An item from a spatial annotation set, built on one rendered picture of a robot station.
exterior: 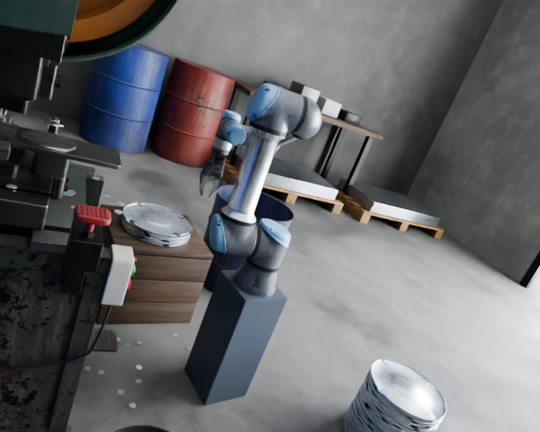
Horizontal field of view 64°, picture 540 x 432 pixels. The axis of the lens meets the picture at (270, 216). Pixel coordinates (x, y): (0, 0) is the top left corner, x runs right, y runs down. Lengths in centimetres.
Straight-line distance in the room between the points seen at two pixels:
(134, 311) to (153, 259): 25
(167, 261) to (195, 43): 315
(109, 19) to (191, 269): 96
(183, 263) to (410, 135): 465
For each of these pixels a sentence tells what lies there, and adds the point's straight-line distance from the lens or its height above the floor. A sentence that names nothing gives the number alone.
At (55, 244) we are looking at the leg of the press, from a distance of 105.
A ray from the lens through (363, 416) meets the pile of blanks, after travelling 175.
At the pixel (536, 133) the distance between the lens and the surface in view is 549.
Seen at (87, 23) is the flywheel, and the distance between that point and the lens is 151.
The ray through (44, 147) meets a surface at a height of 78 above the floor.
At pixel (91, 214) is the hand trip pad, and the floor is 76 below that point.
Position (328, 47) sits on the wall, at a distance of 511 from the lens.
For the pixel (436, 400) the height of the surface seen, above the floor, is 26.
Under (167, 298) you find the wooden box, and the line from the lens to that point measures 188.
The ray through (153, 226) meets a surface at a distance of 181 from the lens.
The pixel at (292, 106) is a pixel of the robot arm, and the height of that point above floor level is 106.
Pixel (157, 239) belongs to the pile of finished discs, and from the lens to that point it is 178.
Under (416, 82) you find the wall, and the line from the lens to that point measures 586.
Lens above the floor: 115
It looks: 19 degrees down
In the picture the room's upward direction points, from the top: 21 degrees clockwise
